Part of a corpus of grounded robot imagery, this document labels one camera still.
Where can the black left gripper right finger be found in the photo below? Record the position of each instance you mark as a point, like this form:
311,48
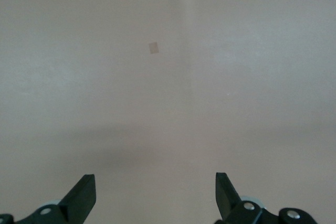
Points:
225,195

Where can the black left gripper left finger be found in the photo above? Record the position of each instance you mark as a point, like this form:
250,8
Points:
84,197

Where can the small brown tape patch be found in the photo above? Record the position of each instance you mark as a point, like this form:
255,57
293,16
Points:
154,48

